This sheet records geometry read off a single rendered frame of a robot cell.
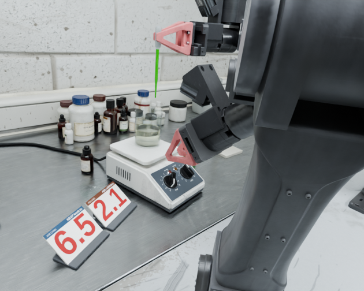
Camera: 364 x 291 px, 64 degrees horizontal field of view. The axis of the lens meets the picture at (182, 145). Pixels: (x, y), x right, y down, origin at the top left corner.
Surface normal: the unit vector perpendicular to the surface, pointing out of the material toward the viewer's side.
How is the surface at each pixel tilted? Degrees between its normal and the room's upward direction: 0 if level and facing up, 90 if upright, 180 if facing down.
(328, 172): 110
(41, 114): 90
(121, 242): 0
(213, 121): 90
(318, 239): 0
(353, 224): 0
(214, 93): 50
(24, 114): 90
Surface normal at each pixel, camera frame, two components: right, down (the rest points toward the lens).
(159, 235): 0.10, -0.91
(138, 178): -0.60, 0.26
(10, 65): 0.68, 0.36
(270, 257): -0.18, 0.66
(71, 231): 0.67, -0.55
